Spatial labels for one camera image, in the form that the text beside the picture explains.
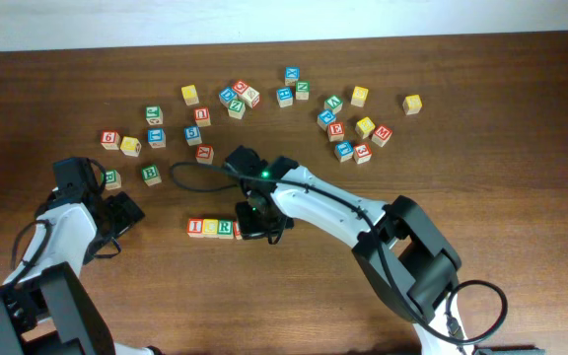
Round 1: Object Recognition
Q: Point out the red 3 block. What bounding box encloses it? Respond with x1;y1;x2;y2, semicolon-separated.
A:
353;143;373;164

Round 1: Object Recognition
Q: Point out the green Z block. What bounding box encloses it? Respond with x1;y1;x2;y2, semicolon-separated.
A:
228;100;246;119

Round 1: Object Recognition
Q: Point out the green B block right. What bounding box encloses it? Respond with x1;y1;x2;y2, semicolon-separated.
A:
141;165;162;186

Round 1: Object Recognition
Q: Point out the red K block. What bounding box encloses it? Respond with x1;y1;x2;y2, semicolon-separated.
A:
195;144;214;165

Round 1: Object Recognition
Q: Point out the green J block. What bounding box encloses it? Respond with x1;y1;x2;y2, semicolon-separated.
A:
145;106;164;125

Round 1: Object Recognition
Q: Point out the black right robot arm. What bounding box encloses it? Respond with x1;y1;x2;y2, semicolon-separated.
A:
225;150;476;354

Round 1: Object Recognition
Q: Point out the green B block left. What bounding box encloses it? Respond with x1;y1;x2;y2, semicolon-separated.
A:
105;170;121;190

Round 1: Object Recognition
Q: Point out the blue I block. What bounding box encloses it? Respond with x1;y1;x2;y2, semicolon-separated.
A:
147;128;167;149

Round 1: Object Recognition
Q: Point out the blue X block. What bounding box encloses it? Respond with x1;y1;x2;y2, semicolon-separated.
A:
284;67;300;86

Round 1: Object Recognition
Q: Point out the blue P block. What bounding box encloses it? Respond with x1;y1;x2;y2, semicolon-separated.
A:
317;109;336;131

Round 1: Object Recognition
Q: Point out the red M block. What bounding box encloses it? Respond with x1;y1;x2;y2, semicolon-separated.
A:
372;125;392;147

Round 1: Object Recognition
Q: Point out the red 6 I block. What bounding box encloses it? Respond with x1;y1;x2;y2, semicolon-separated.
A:
101;130;121;150

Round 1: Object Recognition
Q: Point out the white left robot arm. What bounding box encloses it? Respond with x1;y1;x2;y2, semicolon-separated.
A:
0;189;160;354

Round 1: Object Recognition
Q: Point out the green b block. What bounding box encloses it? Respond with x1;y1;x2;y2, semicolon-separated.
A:
105;170;121;190
141;165;162;186

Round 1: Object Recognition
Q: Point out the red E block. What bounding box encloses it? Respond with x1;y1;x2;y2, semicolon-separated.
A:
326;121;345;142

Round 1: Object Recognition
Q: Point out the green V block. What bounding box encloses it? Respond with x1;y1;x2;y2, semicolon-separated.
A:
323;95;343;114

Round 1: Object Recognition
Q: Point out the blue H block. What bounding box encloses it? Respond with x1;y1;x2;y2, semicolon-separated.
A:
276;87;294;107

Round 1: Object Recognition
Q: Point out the blue D block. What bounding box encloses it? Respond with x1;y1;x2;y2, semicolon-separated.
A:
219;87;237;107

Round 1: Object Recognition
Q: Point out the blue T umbrella block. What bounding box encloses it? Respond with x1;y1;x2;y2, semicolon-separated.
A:
334;141;354;163

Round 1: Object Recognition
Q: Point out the green R block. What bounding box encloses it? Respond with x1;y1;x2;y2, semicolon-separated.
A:
217;220;235;239

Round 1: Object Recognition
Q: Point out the blue 5 block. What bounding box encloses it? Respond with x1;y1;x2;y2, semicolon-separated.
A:
183;126;202;146

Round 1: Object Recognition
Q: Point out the yellow block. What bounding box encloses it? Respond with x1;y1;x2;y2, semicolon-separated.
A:
180;85;199;106
119;136;142;157
351;86;369;107
355;116;376;139
202;219;219;238
402;95;423;115

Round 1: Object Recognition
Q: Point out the red U block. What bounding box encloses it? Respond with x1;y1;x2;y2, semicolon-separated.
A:
194;107;211;127

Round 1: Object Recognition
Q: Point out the red A block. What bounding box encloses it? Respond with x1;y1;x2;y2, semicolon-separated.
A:
233;221;243;240

